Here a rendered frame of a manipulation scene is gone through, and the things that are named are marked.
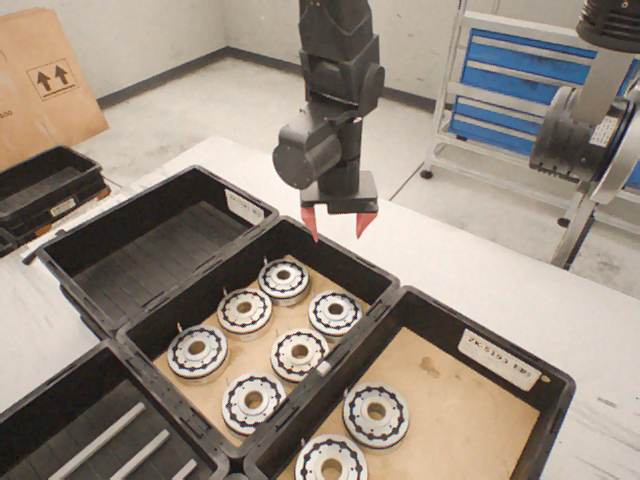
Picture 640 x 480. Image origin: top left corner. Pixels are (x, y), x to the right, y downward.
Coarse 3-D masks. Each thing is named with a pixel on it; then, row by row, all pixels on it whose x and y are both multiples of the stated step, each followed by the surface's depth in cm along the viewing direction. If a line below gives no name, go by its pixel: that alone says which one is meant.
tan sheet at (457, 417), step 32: (384, 352) 74; (416, 352) 74; (416, 384) 70; (448, 384) 70; (480, 384) 70; (416, 416) 66; (448, 416) 66; (480, 416) 66; (512, 416) 66; (416, 448) 62; (448, 448) 62; (480, 448) 62; (512, 448) 62
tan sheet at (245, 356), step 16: (288, 256) 92; (256, 288) 85; (320, 288) 85; (336, 288) 85; (304, 304) 82; (368, 304) 82; (208, 320) 79; (288, 320) 79; (304, 320) 79; (272, 336) 77; (240, 352) 74; (256, 352) 74; (160, 368) 72; (240, 368) 72; (256, 368) 72; (176, 384) 70; (208, 384) 70; (224, 384) 70; (192, 400) 68; (208, 400) 68; (208, 416) 66; (224, 432) 64
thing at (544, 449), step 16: (400, 288) 72; (416, 288) 72; (384, 304) 70; (432, 304) 70; (464, 320) 67; (368, 336) 66; (496, 336) 65; (352, 352) 63; (512, 352) 63; (528, 352) 63; (336, 368) 61; (544, 368) 61; (320, 384) 59; (304, 400) 57; (560, 400) 57; (288, 416) 56; (560, 416) 56; (272, 432) 54; (544, 432) 54; (256, 448) 53; (544, 448) 53; (544, 464) 51
